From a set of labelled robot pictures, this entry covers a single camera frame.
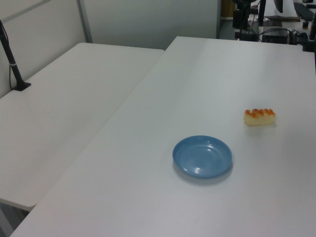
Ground brown wooden board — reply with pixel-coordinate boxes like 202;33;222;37
263;15;300;23

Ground grey partition frame post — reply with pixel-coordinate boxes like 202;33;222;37
76;0;93;44

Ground black electronics box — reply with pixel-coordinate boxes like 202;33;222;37
261;28;291;44

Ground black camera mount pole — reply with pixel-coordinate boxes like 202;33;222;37
0;19;32;92

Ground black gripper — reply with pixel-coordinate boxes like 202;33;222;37
233;0;255;31

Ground black clamp pole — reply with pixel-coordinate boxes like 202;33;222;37
301;19;316;53

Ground black monitor stand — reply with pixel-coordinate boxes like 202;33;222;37
257;0;267;26

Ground blue round plate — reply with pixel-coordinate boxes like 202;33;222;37
172;135;233;179

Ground white side table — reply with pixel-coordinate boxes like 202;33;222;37
0;42;165;212

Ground orange-topped bread piece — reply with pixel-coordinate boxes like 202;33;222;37
243;108;276;126

